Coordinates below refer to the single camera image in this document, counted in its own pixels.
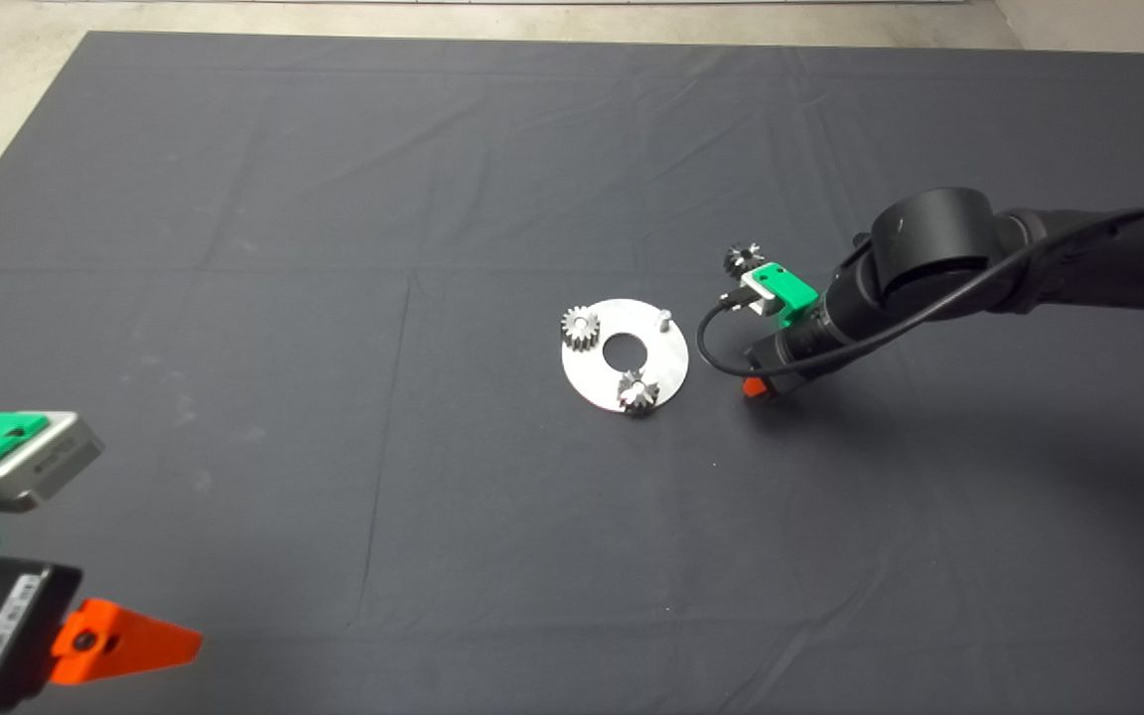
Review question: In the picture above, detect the round metal plate with hole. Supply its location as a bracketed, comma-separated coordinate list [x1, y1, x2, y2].
[561, 298, 690, 412]

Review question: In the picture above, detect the steel bevel gear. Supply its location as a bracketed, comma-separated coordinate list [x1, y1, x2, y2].
[617, 368, 660, 417]

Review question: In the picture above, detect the black right camera cable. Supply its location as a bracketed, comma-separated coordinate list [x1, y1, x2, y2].
[696, 207, 1144, 460]

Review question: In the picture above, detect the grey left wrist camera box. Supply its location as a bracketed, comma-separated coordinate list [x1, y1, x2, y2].
[0, 412, 104, 512]

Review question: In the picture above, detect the steel spur gear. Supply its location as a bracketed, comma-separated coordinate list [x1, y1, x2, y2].
[560, 306, 602, 352]

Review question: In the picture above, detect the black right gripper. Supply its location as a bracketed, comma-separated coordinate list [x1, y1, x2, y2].
[742, 308, 833, 399]

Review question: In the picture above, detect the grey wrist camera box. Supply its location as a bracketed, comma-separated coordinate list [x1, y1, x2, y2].
[739, 268, 782, 317]
[0, 412, 104, 512]

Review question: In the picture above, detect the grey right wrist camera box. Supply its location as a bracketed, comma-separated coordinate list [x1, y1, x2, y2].
[739, 268, 782, 317]

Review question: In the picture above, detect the green right camera mount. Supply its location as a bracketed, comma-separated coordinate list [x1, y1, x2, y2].
[753, 262, 819, 329]

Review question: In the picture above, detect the dark grey table cloth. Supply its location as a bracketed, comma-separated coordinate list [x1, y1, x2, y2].
[0, 30, 1144, 715]

